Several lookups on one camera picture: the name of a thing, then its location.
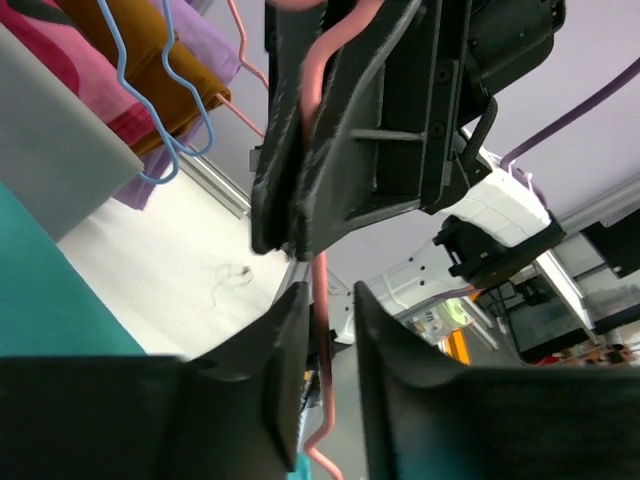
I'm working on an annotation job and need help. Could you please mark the teal trousers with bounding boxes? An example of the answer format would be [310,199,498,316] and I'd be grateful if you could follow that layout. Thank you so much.
[1,187,145,357]

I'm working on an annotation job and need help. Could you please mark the pink hanger of purple trousers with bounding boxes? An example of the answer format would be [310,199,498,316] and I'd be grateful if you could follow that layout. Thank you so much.
[217,0,269,138]

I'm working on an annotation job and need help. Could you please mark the blue hanger of patterned trousers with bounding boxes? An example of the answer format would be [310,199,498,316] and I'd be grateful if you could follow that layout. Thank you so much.
[161,0,216,164]

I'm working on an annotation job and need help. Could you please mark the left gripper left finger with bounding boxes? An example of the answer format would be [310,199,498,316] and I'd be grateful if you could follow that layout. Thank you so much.
[1,283,309,479]

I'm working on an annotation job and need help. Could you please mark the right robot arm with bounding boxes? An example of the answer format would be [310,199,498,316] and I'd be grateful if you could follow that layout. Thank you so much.
[251,1,566,313]

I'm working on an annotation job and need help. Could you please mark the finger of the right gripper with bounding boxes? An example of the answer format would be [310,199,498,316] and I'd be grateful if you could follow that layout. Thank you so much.
[292,1,440,260]
[251,1,325,253]

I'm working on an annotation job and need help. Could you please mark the right aluminium frame strut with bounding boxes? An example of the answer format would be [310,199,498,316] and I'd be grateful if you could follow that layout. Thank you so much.
[181,153,251,219]

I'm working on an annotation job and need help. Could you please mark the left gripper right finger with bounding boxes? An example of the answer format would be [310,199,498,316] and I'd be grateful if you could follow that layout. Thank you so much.
[354,282,639,480]

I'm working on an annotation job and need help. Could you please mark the pink patterned trousers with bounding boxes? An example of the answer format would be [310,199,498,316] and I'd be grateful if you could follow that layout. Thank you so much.
[1,1,149,146]

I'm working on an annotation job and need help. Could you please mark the blue hanger of grey trousers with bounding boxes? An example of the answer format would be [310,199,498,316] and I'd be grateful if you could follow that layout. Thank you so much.
[97,1,179,185]

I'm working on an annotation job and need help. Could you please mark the purple trousers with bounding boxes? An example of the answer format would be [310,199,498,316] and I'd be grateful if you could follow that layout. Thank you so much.
[114,0,240,210]

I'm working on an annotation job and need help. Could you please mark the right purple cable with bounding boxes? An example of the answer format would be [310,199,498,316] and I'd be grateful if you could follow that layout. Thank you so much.
[499,59,640,171]

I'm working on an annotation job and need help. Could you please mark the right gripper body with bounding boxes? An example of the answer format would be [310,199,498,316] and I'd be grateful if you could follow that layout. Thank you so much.
[374,0,567,216]

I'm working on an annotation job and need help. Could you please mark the pink hanger of teal trousers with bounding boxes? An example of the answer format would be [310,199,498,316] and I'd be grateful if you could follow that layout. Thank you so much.
[281,1,359,479]

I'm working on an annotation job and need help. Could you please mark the brown trousers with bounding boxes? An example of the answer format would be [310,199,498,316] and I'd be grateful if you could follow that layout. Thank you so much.
[57,0,231,137]

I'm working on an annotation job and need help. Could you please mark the grey trousers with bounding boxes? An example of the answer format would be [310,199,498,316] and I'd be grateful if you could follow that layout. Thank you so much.
[1,29,142,241]

